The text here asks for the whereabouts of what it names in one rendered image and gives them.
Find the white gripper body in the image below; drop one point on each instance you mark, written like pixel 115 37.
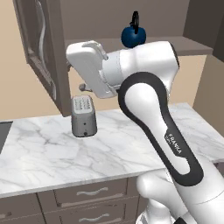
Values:
pixel 86 68

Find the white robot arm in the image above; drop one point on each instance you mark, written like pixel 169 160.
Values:
pixel 151 116

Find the brown cabinet door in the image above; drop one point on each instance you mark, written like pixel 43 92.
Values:
pixel 54 52
pixel 205 20

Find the grey toaster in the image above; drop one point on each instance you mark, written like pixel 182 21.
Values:
pixel 83 119

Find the brown drawer front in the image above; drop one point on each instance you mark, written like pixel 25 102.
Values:
pixel 73 214
pixel 20 208
pixel 96 192

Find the brown wall cabinet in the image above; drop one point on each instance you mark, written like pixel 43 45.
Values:
pixel 116 20

